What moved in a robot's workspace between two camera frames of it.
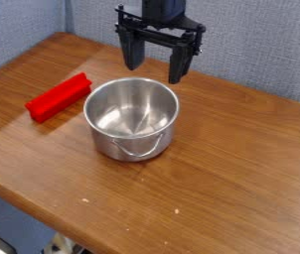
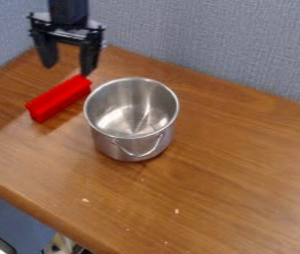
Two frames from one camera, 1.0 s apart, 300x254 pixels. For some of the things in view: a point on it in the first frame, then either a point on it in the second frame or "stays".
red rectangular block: [75, 89] stays
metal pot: [132, 112] stays
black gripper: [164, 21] to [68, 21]
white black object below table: [64, 245] stays
